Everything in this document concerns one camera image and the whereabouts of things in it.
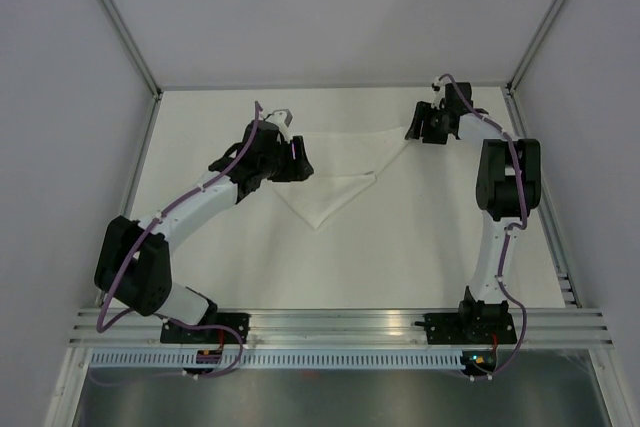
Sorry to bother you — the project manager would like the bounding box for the white cloth napkin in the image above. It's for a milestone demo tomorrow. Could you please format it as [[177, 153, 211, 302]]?
[[273, 127, 407, 230]]

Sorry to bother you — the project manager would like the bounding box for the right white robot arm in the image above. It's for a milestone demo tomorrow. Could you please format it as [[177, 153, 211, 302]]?
[[405, 74, 542, 342]]

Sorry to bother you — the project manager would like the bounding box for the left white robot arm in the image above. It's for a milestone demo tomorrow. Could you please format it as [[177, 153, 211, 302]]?
[[94, 109, 314, 343]]

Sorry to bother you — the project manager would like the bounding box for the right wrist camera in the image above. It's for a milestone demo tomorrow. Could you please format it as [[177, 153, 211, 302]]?
[[431, 73, 458, 110]]

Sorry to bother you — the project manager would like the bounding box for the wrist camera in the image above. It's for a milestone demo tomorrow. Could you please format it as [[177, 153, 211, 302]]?
[[431, 73, 458, 110], [264, 109, 293, 138]]

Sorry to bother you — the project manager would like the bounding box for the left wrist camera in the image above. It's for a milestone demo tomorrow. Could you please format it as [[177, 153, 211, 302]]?
[[264, 109, 293, 138]]

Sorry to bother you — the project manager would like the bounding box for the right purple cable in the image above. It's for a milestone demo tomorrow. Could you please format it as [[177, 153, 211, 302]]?
[[439, 74, 530, 383]]

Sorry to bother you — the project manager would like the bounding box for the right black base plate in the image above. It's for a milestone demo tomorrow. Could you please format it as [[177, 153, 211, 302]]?
[[413, 313, 517, 346]]

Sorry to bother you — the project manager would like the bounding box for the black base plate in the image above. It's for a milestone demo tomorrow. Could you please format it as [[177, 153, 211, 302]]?
[[160, 311, 251, 345], [413, 313, 517, 346]]

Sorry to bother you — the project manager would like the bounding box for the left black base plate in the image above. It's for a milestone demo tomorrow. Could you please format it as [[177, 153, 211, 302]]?
[[160, 311, 251, 345]]

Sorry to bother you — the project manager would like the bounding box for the right aluminium frame post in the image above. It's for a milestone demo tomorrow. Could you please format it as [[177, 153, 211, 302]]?
[[506, 0, 570, 93]]

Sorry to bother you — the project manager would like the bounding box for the aluminium frame post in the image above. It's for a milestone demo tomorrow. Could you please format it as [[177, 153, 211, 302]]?
[[96, 0, 162, 100], [506, 0, 570, 93]]

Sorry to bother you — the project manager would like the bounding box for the white slotted cable duct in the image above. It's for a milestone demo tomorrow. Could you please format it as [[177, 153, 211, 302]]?
[[89, 348, 463, 370]]

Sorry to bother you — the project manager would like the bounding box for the aluminium mounting rail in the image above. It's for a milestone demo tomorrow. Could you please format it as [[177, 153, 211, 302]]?
[[67, 308, 613, 350]]

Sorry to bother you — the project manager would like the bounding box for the left aluminium frame post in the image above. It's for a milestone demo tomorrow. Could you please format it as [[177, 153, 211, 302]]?
[[96, 0, 162, 100]]

